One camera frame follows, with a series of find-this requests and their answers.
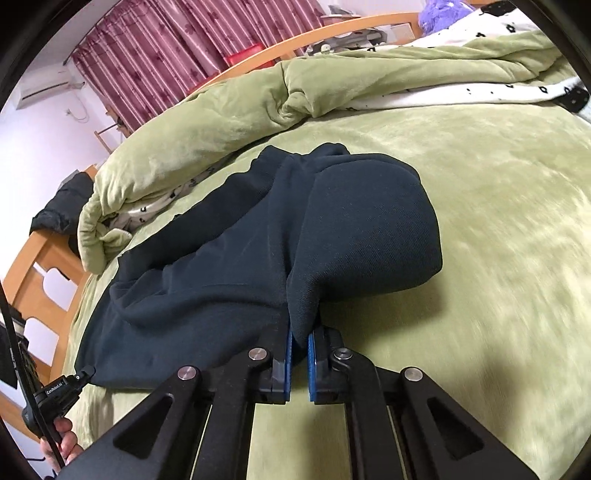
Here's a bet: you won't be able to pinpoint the green plush bed sheet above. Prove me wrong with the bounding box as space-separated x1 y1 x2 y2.
270 105 590 479

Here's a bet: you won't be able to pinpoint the white air conditioner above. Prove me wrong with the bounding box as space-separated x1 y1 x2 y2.
13 64 86 110

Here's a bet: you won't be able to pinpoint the black remote on duvet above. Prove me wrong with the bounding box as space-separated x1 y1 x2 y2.
480 1 516 17

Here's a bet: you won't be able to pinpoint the wooden coat rack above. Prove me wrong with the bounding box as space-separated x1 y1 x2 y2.
93 107 131 154

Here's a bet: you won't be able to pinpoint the green floral duvet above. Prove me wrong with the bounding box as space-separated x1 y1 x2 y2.
77 7 581 274

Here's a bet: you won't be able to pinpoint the dark navy sweatshirt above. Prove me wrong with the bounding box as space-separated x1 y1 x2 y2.
75 143 443 390

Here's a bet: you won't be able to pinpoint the person's left hand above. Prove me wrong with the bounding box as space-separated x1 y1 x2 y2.
40 418 84 473

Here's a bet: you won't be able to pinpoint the purple plush toy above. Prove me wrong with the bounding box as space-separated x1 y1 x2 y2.
418 0 475 35

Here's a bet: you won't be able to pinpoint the maroon floral curtain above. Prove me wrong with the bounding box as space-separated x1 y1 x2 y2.
71 0 324 131

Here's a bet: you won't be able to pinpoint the black jacket on headboard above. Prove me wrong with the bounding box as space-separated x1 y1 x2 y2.
29 172 93 257

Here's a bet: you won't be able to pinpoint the wooden bed frame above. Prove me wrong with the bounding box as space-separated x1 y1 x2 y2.
3 11 422 384

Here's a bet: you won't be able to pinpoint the cluttered desk items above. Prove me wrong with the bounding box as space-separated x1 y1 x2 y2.
304 4 394 56

